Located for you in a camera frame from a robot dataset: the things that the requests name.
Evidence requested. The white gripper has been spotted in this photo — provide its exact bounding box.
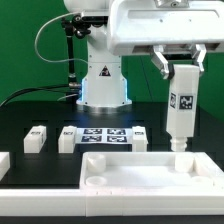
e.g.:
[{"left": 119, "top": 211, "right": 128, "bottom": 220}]
[{"left": 107, "top": 0, "right": 224, "bottom": 79}]

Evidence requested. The white desk top tray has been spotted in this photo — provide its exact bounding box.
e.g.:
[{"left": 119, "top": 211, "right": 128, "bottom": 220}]
[{"left": 79, "top": 152, "right": 224, "bottom": 195}]

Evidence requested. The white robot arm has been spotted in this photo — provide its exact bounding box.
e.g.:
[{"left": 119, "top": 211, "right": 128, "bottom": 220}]
[{"left": 63, "top": 0, "right": 224, "bottom": 111}]

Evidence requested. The fiducial marker sheet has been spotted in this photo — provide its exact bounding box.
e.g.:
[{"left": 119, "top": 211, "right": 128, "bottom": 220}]
[{"left": 76, "top": 128, "right": 132, "bottom": 144}]

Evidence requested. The grey camera on stand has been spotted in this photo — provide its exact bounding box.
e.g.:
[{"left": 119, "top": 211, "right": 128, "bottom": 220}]
[{"left": 81, "top": 10, "right": 109, "bottom": 24}]

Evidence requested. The black camera stand pole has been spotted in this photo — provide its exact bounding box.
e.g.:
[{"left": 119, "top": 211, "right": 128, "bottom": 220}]
[{"left": 61, "top": 16, "right": 90, "bottom": 90}]

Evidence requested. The grey camera cable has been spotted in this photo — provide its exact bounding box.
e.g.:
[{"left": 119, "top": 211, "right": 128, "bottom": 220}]
[{"left": 34, "top": 12, "right": 90, "bottom": 65}]

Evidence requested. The black cable bundle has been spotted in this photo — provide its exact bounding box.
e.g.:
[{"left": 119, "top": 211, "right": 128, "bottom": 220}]
[{"left": 0, "top": 84, "right": 81, "bottom": 108}]

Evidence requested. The white left barrier wall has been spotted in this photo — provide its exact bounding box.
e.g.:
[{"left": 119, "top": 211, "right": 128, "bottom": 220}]
[{"left": 0, "top": 152, "right": 10, "bottom": 181}]

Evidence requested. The white barrier wall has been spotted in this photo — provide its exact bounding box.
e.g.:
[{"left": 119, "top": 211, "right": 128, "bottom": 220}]
[
  {"left": 0, "top": 152, "right": 10, "bottom": 181},
  {"left": 0, "top": 189, "right": 224, "bottom": 217}
]

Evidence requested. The white front barrier wall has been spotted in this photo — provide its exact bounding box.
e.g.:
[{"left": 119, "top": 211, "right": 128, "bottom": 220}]
[{"left": 0, "top": 189, "right": 224, "bottom": 217}]

